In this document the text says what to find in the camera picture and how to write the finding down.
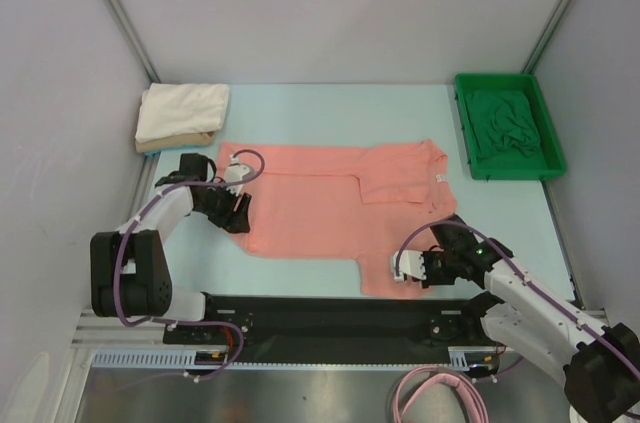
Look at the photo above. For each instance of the white folded t shirt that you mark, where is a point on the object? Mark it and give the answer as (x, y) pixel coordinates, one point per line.
(169, 110)

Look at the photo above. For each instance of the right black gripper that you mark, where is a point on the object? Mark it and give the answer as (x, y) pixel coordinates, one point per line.
(431, 268)

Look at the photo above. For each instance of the green t shirt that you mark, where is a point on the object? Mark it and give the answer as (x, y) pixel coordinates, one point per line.
(502, 122)

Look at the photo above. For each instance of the white cable duct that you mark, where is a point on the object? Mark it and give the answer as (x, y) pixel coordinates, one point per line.
(167, 359)

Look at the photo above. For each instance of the pink t shirt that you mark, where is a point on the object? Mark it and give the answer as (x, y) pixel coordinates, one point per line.
(347, 203)

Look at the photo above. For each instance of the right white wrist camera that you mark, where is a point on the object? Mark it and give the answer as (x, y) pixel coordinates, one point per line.
(408, 265)

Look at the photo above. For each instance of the green plastic tray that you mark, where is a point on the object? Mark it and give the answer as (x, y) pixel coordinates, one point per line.
(547, 163)

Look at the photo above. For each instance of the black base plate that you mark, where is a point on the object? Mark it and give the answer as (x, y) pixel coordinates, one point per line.
(288, 312)

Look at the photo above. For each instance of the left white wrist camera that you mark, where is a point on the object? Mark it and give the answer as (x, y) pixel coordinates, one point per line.
(235, 175)

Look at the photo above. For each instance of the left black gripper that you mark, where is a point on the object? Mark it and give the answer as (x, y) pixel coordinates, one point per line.
(233, 221)

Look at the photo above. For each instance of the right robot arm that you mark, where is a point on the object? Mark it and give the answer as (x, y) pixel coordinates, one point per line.
(596, 365)

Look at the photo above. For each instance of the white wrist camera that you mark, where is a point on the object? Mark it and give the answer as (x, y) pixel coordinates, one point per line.
(408, 265)
(235, 175)

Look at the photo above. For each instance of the light blue folded t shirt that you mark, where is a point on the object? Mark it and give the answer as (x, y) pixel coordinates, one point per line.
(179, 149)

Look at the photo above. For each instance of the tan folded t shirt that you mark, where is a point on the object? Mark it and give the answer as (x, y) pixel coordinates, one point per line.
(198, 139)

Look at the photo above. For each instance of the aluminium frame rail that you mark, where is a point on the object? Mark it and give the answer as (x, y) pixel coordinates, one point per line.
(110, 328)

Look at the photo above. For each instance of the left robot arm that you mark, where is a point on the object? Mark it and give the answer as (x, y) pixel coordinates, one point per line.
(130, 276)

